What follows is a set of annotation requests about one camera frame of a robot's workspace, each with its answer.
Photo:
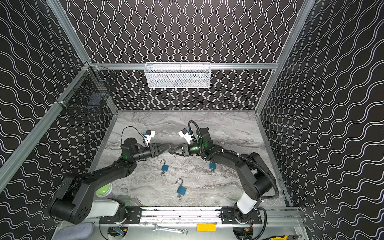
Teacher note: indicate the aluminium corner frame post right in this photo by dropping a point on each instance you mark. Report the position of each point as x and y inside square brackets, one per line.
[288, 46]

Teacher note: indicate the black wire mesh basket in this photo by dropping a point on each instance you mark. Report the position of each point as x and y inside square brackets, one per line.
[91, 96]

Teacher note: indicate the silver combination wrench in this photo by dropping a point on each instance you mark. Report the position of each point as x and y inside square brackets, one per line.
[171, 230]

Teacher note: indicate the yellow black tool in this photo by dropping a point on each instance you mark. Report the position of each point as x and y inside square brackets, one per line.
[284, 237]

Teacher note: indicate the aluminium corner frame post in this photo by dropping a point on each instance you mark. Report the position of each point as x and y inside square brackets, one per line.
[69, 30]
[288, 46]

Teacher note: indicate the aluminium left side bar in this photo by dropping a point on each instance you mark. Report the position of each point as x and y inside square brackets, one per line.
[18, 157]

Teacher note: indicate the white wire mesh basket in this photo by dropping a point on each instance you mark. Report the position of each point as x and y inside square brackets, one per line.
[177, 79]

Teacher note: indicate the green push button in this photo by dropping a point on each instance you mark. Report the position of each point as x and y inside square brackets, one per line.
[104, 191]

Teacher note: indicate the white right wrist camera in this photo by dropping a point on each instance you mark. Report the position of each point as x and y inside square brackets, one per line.
[184, 133]

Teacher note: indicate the aluminium corner frame post left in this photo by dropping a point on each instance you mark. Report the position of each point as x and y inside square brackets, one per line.
[69, 30]

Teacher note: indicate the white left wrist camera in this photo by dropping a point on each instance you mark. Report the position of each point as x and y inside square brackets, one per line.
[148, 135]

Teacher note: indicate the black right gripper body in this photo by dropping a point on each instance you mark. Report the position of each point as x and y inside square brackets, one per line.
[183, 149]

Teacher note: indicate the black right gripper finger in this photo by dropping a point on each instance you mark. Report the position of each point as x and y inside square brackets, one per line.
[175, 149]
[175, 153]

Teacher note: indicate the aluminium back crossbar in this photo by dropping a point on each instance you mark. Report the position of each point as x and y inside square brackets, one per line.
[190, 66]

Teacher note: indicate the yellow block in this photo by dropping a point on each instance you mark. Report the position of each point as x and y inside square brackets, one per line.
[204, 228]

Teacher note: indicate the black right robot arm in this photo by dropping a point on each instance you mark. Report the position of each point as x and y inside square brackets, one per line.
[256, 178]

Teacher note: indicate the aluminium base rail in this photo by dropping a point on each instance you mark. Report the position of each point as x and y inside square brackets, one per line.
[193, 216]

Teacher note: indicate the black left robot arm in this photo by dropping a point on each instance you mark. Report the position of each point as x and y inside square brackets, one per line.
[74, 199]

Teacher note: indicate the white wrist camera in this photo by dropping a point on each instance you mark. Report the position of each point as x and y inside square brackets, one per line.
[148, 135]
[184, 133]

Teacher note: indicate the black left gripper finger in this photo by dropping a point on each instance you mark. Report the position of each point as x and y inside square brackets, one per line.
[161, 152]
[163, 147]

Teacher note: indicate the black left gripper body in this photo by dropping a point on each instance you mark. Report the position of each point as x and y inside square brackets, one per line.
[153, 150]

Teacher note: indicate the blue padlock front large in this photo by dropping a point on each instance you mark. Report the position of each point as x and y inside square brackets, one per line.
[181, 189]

